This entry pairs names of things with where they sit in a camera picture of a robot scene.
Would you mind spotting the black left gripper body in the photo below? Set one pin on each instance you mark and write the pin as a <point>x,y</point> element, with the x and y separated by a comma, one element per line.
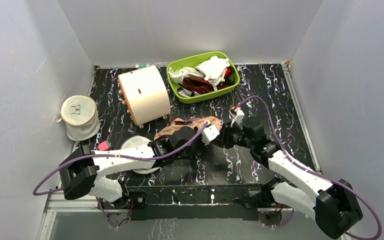
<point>197,146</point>

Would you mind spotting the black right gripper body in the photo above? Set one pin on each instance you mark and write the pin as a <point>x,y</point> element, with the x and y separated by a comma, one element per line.
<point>225,139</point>

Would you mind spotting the floral mesh laundry bag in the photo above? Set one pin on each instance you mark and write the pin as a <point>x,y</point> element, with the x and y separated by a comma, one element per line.
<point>192,123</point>

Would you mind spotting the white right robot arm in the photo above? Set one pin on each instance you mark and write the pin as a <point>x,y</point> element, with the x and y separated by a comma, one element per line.
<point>331,205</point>

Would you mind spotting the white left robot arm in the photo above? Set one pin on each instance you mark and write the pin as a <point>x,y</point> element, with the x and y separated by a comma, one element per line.
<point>85,172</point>

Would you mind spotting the white cylindrical mesh laundry bag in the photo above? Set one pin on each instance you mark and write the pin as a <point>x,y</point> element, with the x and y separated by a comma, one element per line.
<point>80,115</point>

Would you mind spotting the dark red garment in basket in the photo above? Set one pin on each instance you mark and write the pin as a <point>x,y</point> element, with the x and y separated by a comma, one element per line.
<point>192,87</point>

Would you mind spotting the green plastic basket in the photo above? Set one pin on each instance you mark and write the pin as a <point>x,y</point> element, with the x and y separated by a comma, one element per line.
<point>186,68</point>

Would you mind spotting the white cloth in basket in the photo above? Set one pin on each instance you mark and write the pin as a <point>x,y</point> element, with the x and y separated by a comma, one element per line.
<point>213,70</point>

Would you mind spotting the cream toy washing machine drum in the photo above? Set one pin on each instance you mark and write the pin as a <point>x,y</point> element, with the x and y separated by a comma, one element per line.
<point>145,94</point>

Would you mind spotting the pink and grey small block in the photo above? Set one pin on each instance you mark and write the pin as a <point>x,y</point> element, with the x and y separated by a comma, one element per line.
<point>104,146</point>

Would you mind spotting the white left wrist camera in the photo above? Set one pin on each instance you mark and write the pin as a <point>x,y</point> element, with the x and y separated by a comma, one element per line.
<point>209,133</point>

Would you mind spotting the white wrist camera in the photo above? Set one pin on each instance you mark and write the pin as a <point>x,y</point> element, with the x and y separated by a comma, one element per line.
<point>209,133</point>
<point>237,115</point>

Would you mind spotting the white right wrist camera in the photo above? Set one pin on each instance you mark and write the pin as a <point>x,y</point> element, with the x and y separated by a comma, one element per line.
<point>237,115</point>

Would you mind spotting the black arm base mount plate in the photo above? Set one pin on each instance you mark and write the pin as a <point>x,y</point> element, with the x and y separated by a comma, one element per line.
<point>243,201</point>

